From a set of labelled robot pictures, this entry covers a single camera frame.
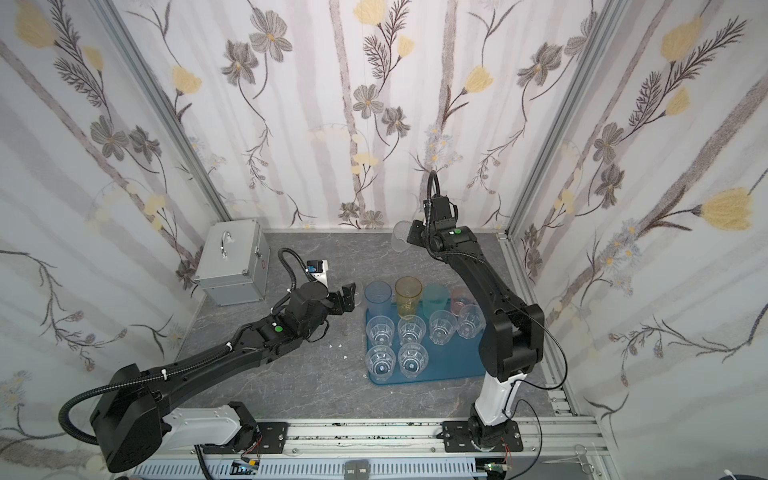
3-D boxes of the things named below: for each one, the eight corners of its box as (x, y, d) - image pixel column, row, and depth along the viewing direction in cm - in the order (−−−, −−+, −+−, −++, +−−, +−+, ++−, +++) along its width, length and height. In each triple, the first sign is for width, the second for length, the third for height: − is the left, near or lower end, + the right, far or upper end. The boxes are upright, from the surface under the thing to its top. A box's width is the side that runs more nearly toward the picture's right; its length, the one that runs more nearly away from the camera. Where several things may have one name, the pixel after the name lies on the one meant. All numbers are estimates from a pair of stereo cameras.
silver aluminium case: (217, 309, 100) (192, 281, 87) (229, 251, 116) (210, 220, 103) (266, 301, 102) (249, 273, 89) (271, 245, 118) (257, 214, 105)
